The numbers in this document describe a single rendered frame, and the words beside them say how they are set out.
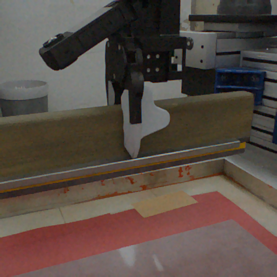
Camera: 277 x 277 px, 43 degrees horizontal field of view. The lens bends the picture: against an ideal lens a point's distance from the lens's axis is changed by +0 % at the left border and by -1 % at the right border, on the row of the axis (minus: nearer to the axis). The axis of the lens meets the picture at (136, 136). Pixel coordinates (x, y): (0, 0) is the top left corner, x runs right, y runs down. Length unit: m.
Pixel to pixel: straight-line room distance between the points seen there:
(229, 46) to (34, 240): 0.69
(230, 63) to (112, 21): 0.61
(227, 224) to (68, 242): 0.24
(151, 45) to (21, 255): 0.32
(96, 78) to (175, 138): 3.37
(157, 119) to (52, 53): 0.15
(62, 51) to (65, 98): 3.40
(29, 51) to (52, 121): 3.25
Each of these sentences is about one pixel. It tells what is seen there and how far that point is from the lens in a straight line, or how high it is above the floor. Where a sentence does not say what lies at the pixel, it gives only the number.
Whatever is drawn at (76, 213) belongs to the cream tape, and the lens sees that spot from 0.58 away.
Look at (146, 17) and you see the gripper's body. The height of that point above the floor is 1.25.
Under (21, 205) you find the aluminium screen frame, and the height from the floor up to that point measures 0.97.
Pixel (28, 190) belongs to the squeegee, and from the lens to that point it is 0.46.
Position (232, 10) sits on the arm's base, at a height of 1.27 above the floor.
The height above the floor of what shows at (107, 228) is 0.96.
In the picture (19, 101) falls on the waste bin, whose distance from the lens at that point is 3.18.
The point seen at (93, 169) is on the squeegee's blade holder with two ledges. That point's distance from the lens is 0.44.
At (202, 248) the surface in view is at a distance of 0.51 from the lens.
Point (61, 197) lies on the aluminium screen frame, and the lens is 0.59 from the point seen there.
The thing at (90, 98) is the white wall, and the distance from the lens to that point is 3.86.
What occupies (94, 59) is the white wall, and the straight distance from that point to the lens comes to 3.80.
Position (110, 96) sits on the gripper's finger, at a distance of 0.47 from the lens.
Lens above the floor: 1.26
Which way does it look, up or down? 19 degrees down
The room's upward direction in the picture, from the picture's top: straight up
